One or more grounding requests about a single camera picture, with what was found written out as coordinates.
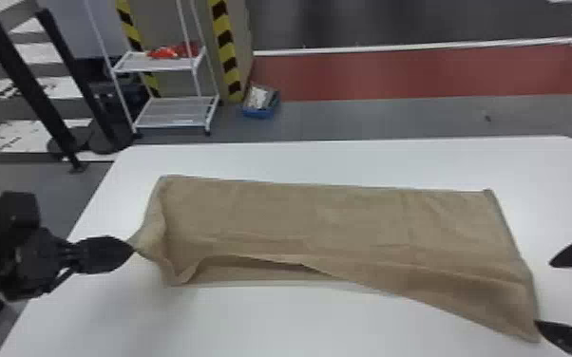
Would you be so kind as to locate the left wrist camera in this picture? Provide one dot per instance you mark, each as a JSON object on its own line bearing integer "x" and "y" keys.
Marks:
{"x": 9, "y": 222}

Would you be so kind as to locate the yellow black striped post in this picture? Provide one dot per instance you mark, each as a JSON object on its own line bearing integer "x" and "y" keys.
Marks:
{"x": 131, "y": 30}
{"x": 226, "y": 50}

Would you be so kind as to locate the blue tray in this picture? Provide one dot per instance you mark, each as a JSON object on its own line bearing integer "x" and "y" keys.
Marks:
{"x": 261, "y": 103}

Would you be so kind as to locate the red snack packet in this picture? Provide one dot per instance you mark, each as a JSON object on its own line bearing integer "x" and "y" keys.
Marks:
{"x": 163, "y": 52}

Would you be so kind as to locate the beige towel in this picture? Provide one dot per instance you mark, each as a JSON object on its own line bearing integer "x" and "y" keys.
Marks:
{"x": 346, "y": 234}

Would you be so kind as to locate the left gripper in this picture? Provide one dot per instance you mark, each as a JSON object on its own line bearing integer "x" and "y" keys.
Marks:
{"x": 39, "y": 266}

